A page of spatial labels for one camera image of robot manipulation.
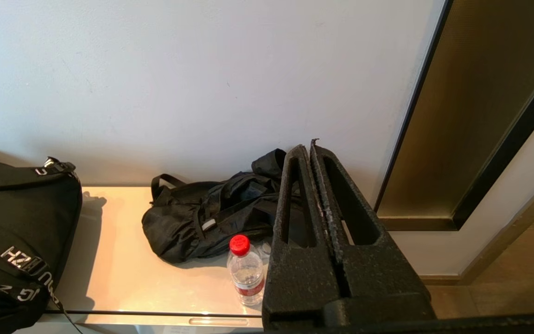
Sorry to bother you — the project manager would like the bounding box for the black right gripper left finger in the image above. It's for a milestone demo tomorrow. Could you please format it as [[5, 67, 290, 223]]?
[[262, 144, 352, 331]]

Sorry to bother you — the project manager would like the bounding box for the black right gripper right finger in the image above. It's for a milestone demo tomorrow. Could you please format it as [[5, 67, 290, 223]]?
[[310, 138, 437, 324]]

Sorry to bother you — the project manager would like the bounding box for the red cap water bottle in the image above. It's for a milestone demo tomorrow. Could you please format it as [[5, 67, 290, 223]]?
[[227, 234, 266, 307]]

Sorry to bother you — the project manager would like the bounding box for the crumpled black nylon bag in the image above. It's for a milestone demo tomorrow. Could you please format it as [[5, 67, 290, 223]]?
[[141, 148, 307, 264]]

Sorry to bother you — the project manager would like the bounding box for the brown wooden baseboard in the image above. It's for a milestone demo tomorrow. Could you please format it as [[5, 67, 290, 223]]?
[[418, 168, 534, 286]]

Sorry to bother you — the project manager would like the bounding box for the black backpack with HZ print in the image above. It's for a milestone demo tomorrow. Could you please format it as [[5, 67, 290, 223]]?
[[0, 157, 83, 334]]

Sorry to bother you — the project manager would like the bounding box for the dark brown door frame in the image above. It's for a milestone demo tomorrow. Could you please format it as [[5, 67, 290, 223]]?
[[374, 0, 534, 231]]

